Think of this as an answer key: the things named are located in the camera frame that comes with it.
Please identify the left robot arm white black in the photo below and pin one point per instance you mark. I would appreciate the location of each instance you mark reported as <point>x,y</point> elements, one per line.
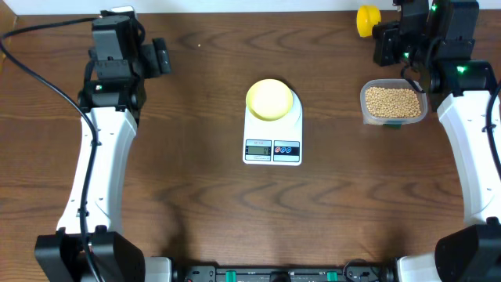
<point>88,244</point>

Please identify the white digital kitchen scale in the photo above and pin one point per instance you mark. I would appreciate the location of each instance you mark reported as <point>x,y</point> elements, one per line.
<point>278,142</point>

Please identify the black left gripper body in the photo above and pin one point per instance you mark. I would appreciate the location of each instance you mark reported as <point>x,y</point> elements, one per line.
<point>153,63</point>

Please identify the yellow plastic measuring scoop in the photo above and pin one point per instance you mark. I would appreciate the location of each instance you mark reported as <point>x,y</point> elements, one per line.
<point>367,17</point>

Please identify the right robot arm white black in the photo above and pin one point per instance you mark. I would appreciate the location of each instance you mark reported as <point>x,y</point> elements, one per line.
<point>436,39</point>

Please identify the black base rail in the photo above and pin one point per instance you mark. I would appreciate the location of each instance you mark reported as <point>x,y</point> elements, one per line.
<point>351,272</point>

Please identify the clear container of soybeans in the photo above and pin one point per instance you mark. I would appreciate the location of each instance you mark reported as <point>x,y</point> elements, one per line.
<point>392,102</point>

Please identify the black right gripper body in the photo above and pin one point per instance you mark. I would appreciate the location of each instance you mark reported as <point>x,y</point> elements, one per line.
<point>400,48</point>

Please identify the pale yellow bowl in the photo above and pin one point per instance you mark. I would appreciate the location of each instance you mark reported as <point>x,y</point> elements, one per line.
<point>269,99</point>

